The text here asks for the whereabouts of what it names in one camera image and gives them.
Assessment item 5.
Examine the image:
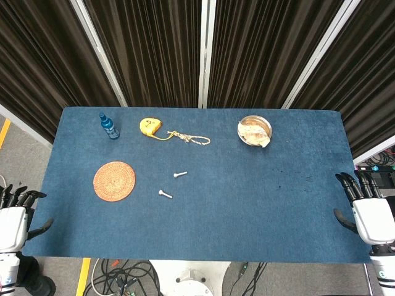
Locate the left black-fingered white robot hand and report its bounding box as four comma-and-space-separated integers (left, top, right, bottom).
0, 184, 55, 252

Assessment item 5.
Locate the right black-fingered white robot hand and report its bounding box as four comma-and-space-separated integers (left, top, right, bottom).
333, 170, 395, 245

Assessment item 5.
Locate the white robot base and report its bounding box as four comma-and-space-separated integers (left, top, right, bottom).
149, 260, 231, 296

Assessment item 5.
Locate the round woven orange coaster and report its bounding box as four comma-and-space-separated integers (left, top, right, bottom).
93, 161, 137, 202

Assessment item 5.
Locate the blue spray bottle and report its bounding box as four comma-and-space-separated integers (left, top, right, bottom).
98, 112, 121, 141

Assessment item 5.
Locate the round metal bowl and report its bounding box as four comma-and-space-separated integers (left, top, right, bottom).
236, 115, 273, 149

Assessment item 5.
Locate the dark brown curtain panel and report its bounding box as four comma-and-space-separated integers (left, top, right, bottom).
82, 0, 205, 109
291, 0, 395, 158
0, 0, 122, 145
207, 0, 346, 109

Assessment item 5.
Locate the crumpled pale wrapper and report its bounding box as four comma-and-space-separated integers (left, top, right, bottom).
238, 118, 272, 149

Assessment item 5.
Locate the blue table cover cloth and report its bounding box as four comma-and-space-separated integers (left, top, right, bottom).
20, 106, 373, 265

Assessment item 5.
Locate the yellow tape measure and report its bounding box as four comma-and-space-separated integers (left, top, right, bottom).
139, 117, 173, 142

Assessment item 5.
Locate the black floor cable bundle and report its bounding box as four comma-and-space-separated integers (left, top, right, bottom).
235, 261, 268, 290
91, 260, 160, 296
366, 147, 395, 167

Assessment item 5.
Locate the white partition frame post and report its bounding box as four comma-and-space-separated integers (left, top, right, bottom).
69, 0, 129, 108
197, 0, 217, 109
280, 0, 362, 110

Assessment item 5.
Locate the beige braided rope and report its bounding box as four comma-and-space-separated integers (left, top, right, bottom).
166, 129, 212, 147

